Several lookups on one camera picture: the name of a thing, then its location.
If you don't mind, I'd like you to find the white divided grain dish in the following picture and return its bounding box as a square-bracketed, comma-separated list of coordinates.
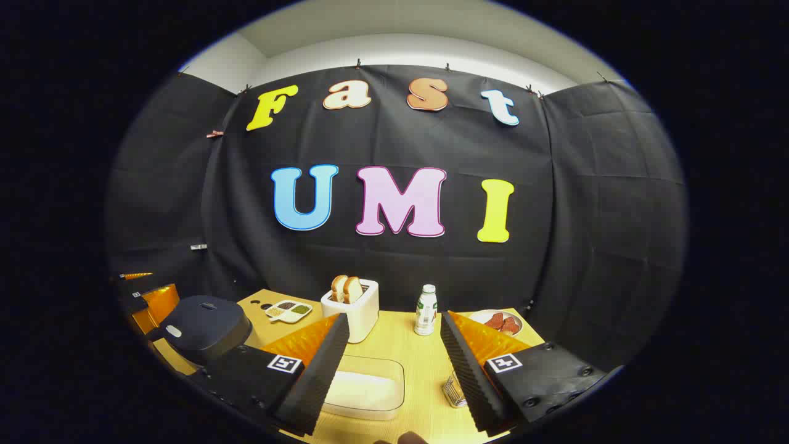
[265, 300, 313, 323]

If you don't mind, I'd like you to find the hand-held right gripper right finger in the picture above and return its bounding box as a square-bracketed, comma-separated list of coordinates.
[439, 310, 614, 435]

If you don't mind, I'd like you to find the metal wire chopstick holder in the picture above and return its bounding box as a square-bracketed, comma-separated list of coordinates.
[443, 372, 468, 409]

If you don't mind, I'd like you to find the clear plastic box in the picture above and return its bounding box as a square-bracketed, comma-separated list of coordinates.
[321, 355, 406, 421]

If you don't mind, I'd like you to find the white toaster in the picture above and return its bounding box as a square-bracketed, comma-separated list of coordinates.
[321, 279, 380, 344]

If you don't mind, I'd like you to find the white bottle green label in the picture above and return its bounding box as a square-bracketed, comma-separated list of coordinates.
[414, 284, 438, 336]

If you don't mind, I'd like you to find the black backdrop cloth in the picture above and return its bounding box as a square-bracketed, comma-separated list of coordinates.
[105, 64, 689, 371]

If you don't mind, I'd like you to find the white plate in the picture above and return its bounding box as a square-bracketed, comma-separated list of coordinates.
[468, 310, 523, 337]

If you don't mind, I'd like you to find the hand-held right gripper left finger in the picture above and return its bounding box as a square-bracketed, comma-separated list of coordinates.
[191, 313, 351, 437]

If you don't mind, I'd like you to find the dark rice cooker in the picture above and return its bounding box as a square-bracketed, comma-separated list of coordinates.
[146, 295, 253, 368]

